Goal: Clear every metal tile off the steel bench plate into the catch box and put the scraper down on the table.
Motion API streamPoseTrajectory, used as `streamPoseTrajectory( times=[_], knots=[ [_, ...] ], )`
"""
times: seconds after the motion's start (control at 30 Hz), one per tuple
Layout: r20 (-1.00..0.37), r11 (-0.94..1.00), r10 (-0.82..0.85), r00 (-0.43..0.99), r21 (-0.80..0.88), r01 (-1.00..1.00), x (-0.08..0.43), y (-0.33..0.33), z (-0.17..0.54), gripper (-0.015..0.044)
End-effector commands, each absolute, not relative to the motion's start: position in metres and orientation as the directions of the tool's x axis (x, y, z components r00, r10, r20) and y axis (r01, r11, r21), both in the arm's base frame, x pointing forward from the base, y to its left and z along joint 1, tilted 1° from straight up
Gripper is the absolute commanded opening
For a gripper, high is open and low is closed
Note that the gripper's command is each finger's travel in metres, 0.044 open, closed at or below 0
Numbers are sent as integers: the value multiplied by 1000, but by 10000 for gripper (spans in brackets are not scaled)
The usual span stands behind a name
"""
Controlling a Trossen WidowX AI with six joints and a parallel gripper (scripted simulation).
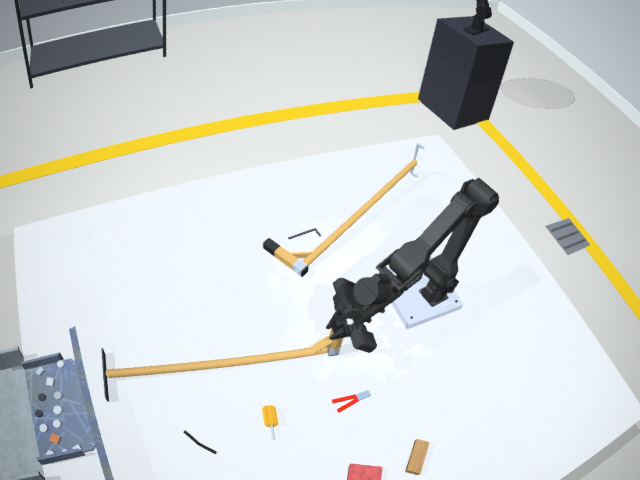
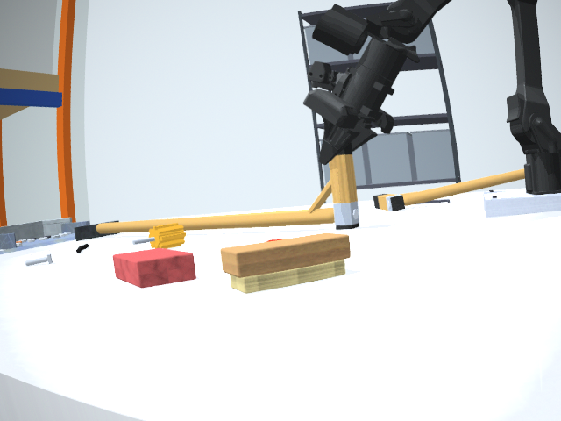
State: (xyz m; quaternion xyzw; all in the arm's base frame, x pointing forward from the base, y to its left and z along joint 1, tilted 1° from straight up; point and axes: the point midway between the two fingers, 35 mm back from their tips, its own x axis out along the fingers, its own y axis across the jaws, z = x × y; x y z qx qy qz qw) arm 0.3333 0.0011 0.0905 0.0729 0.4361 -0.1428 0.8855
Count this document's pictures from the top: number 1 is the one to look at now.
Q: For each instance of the red block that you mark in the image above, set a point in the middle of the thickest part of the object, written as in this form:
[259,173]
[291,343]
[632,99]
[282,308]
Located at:
[364,472]

